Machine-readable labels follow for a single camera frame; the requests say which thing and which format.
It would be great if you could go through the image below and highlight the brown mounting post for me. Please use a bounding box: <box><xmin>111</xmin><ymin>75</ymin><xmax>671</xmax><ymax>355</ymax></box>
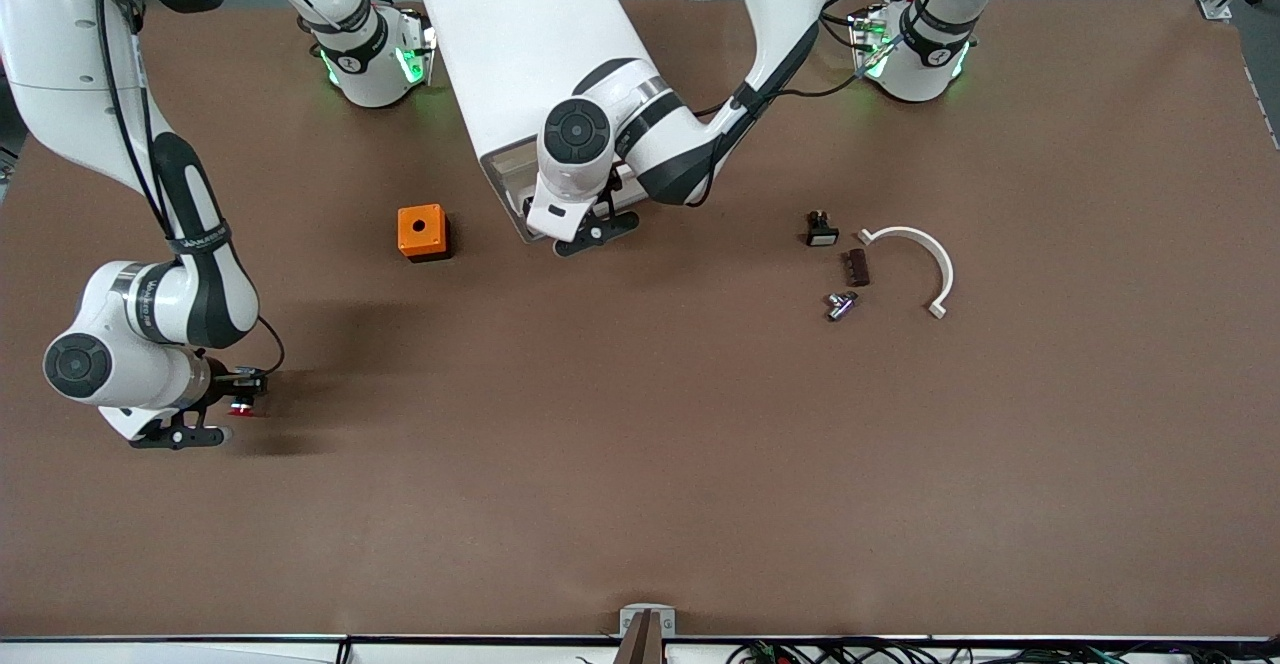
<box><xmin>612</xmin><ymin>610</ymin><xmax>667</xmax><ymax>664</ymax></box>

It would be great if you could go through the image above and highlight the right arm base connector panel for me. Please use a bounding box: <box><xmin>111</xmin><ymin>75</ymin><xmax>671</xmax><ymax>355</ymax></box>
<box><xmin>398</xmin><ymin>6</ymin><xmax>439</xmax><ymax>87</ymax></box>

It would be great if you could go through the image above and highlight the grey metal bracket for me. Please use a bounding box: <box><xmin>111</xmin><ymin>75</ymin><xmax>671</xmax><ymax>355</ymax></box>
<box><xmin>619</xmin><ymin>604</ymin><xmax>677</xmax><ymax>640</ymax></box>

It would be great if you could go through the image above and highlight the orange box with hole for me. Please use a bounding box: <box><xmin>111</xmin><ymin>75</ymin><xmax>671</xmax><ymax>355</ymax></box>
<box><xmin>397</xmin><ymin>204</ymin><xmax>452</xmax><ymax>264</ymax></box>

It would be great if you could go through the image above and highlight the white curved plastic arc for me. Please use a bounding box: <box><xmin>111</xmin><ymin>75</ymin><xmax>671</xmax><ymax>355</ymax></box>
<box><xmin>857</xmin><ymin>226</ymin><xmax>956</xmax><ymax>321</ymax></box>

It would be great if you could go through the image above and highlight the black cable tangle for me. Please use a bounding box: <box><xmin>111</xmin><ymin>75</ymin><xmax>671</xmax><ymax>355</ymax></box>
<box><xmin>725</xmin><ymin>637</ymin><xmax>1280</xmax><ymax>664</ymax></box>

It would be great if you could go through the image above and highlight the white table edge rail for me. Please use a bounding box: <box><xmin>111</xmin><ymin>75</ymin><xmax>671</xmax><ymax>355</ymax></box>
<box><xmin>0</xmin><ymin>636</ymin><xmax>1280</xmax><ymax>664</ymax></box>

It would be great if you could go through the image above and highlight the red push button switch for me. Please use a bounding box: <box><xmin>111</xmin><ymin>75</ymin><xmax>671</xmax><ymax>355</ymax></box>
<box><xmin>228</xmin><ymin>372</ymin><xmax>271</xmax><ymax>419</ymax></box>

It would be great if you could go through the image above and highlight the brown table cover mat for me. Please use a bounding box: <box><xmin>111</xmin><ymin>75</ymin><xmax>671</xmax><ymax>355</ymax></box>
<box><xmin>0</xmin><ymin>0</ymin><xmax>1280</xmax><ymax>640</ymax></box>

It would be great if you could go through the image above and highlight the left arm base connector panel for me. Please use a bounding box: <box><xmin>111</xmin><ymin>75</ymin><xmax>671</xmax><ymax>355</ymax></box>
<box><xmin>849</xmin><ymin>2</ymin><xmax>893</xmax><ymax>81</ymax></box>

